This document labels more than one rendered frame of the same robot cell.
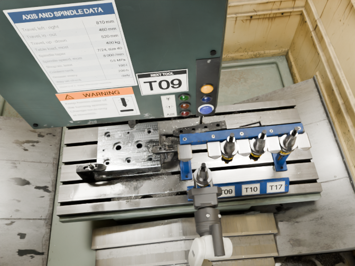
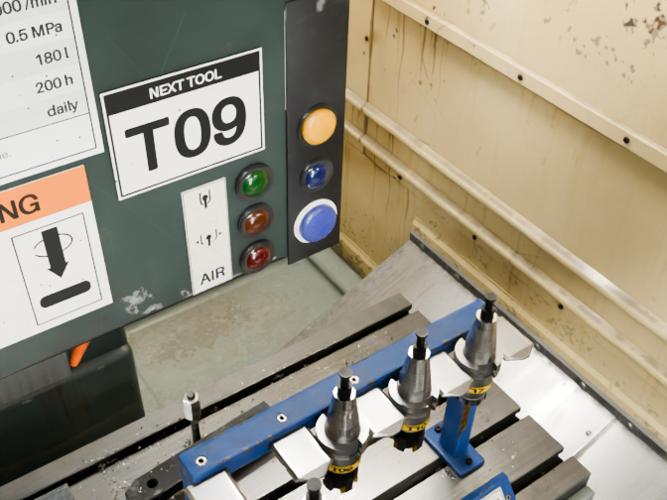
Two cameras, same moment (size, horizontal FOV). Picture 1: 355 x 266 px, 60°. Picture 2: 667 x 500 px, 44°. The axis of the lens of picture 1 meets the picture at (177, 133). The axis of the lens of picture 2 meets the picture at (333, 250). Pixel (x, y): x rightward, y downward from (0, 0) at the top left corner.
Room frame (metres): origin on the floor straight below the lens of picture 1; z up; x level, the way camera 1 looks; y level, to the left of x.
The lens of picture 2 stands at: (0.01, 0.19, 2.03)
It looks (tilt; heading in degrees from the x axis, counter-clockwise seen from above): 41 degrees down; 322
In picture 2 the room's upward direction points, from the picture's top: 2 degrees clockwise
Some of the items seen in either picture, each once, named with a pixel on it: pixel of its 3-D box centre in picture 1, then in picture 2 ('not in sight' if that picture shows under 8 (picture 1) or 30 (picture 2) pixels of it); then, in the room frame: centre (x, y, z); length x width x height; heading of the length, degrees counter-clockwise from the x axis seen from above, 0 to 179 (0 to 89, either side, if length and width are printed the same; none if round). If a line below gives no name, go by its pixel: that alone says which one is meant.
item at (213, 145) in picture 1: (214, 150); (304, 456); (0.47, -0.13, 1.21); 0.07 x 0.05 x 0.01; 179
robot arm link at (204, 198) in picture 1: (206, 206); not in sight; (0.28, -0.07, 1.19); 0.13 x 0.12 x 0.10; 89
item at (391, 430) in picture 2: (243, 147); (378, 414); (0.47, -0.24, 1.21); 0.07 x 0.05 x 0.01; 179
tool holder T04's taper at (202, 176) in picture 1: (203, 171); not in sight; (0.37, -0.07, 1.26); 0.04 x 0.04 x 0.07
